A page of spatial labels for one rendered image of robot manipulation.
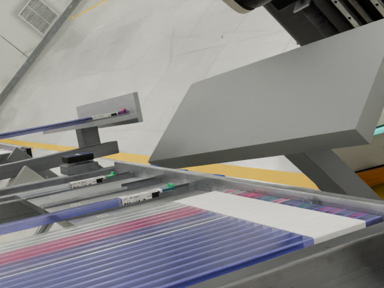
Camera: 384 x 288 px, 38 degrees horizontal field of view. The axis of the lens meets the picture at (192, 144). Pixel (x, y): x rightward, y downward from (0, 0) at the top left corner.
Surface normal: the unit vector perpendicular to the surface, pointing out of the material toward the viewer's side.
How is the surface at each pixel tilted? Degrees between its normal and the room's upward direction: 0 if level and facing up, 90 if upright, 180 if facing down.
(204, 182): 45
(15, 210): 90
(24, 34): 90
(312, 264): 90
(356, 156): 90
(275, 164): 0
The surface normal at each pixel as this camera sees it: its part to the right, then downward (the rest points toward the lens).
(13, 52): 0.49, 0.03
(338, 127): -0.70, -0.58
